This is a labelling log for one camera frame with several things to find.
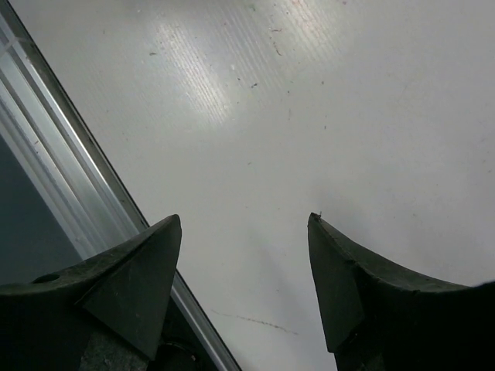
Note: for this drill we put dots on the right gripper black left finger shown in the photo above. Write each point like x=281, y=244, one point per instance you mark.
x=105, y=313

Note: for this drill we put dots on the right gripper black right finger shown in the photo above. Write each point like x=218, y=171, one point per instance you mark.
x=379, y=315

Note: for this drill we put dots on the aluminium frame rail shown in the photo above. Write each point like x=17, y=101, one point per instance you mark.
x=61, y=158

